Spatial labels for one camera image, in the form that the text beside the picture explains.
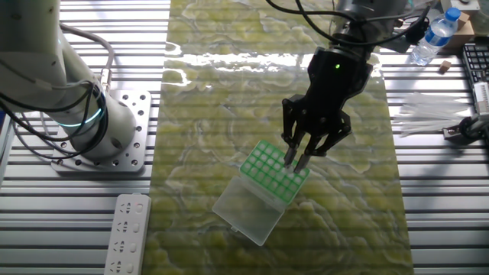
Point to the ribbed silver depth camera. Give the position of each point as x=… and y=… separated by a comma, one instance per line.
x=482, y=97

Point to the white box with black knob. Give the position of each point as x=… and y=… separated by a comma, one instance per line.
x=456, y=5

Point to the cardboard box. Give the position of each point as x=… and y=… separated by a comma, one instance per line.
x=464, y=36

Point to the clear water bottle blue cap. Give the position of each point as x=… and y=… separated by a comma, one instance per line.
x=435, y=36

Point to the pile of clear pipette tips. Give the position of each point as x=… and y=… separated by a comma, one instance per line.
x=428, y=114

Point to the green pipette tip holder box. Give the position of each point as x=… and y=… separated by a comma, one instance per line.
x=275, y=179

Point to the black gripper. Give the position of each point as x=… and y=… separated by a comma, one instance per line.
x=336, y=82

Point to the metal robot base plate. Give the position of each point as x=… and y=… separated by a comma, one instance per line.
x=139, y=114

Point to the green marble pattern mat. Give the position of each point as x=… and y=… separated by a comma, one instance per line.
x=344, y=210

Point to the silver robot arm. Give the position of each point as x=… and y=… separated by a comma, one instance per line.
x=30, y=57

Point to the small wooden cube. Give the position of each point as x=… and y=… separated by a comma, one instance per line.
x=445, y=66

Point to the white power strip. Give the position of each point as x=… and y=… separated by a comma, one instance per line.
x=128, y=233

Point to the black keyboard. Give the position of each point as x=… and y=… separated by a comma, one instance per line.
x=477, y=61

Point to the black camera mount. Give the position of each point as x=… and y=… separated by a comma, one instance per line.
x=468, y=128

